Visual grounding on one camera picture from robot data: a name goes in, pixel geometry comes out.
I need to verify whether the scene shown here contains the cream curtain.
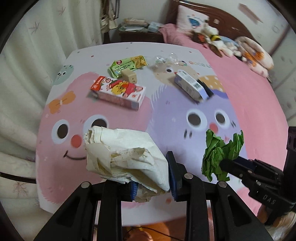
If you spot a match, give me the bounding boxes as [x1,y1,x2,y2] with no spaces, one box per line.
[0,0,103,209]

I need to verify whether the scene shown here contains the clear plastic wrapper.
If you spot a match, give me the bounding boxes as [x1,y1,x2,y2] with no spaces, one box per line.
[154,52,178,67]

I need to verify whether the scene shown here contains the dark wooden headboard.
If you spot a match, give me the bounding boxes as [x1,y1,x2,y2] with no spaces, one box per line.
[165,1,259,43]

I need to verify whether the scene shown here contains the pile of plush toys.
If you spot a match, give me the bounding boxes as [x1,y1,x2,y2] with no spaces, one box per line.
[191,23,242,58]

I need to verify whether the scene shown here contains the stack of books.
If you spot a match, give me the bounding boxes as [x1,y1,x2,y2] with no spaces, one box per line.
[119,18,164,33]

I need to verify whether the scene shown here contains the hanging canvas bag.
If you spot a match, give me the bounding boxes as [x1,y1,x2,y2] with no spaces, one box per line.
[100,0,120,34]

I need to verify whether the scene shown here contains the small beige box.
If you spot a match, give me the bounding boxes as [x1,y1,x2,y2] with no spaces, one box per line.
[121,68,137,84]

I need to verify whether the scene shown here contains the folded patterned blanket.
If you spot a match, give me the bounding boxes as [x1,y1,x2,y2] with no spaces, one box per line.
[235,36,274,78]

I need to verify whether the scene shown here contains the white cartoon pillow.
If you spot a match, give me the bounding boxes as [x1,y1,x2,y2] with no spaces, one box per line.
[176,5,209,34]

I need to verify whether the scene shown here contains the green paper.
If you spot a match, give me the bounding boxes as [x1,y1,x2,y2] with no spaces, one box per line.
[201,129,244,182]

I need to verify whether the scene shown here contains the green snack packet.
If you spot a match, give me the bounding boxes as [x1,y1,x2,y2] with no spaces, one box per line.
[109,55,148,78]

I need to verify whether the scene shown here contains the cream paper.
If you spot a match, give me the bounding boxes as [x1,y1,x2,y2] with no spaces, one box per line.
[84,126,170,202]

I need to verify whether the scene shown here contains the dark wooden nightstand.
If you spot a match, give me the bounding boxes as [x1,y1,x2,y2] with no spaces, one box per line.
[103,30,164,44]

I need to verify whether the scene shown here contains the white blue barcode box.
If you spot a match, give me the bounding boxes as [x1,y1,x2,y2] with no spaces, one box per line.
[174,70,214,102]

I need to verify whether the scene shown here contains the pink bed sheet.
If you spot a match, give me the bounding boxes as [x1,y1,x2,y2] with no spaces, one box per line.
[158,22,296,216]

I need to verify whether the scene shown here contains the red strawberry carton box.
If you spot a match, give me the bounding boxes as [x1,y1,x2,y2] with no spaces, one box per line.
[90,76,146,110]

